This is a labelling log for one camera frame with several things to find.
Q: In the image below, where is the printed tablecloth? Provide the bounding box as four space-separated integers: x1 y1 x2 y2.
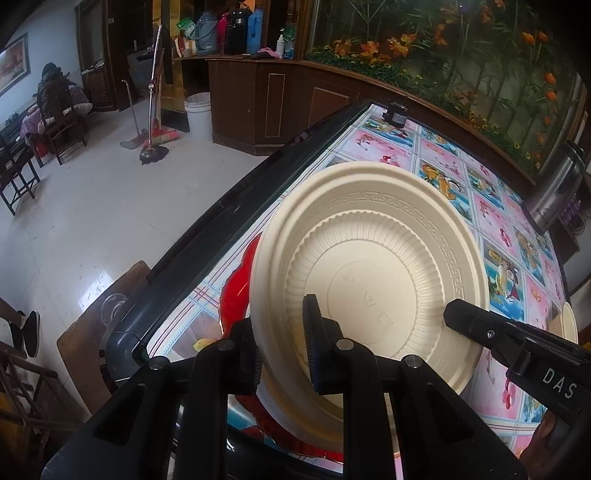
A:
139 104 571 480

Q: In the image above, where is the wooden chair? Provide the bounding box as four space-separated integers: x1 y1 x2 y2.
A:
0 342 90 480

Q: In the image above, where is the red plate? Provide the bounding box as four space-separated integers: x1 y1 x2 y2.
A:
219 235 398 467

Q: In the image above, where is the blue thermos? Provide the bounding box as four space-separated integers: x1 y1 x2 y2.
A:
246 10 265 54

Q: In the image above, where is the white bucket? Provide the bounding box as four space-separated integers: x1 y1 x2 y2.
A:
184 92 213 142

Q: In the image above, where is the steel thermos pot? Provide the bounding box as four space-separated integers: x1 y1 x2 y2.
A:
525 140 588 234

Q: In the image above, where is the dark table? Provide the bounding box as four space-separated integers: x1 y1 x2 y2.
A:
104 99 583 480

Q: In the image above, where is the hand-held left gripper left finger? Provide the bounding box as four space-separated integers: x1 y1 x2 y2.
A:
41 318 265 480

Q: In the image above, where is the broom with red bristles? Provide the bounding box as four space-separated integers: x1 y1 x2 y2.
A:
141 28 182 153

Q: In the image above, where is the dark chair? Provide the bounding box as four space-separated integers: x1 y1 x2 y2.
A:
0 134 42 215
44 108 88 166

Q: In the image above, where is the small black object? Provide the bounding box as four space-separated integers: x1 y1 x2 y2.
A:
385 102 411 128

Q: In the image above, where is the light blue jug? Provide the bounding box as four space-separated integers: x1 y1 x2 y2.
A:
191 12 221 54

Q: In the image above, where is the wooden stool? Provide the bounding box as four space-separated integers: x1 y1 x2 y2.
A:
56 260 154 414

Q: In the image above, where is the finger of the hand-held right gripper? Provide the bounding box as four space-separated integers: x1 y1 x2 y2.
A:
443 299 581 416

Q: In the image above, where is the dark mop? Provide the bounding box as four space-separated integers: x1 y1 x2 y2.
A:
137 25 171 166

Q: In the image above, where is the clear glass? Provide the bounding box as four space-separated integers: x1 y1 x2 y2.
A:
99 292 129 324

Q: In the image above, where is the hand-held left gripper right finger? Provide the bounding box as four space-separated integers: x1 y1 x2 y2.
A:
302 295 527 480

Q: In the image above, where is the glass tank with artificial flowers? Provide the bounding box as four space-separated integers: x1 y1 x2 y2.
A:
305 0 588 182

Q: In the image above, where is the person's right hand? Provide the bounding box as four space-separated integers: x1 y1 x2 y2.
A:
519 410 567 476

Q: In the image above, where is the cream plastic bowl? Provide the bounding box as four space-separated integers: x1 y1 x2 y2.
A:
549 301 579 346

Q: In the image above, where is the cream plastic plate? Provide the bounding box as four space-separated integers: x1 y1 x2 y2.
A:
249 161 490 411

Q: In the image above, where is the wooden cabinet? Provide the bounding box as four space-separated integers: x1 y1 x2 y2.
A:
205 56 368 158

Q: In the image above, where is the black thermos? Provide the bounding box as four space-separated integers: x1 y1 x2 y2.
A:
228 8 250 54

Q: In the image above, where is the black shoe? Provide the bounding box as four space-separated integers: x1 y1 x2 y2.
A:
23 310 41 359
8 313 27 352

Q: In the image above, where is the framed wall picture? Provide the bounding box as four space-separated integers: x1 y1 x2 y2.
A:
0 33 28 97

